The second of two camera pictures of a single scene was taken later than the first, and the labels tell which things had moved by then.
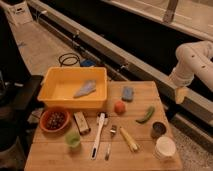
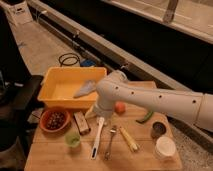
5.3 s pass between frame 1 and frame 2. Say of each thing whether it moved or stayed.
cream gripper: moved
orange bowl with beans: stayed
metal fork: stayed
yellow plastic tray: stayed
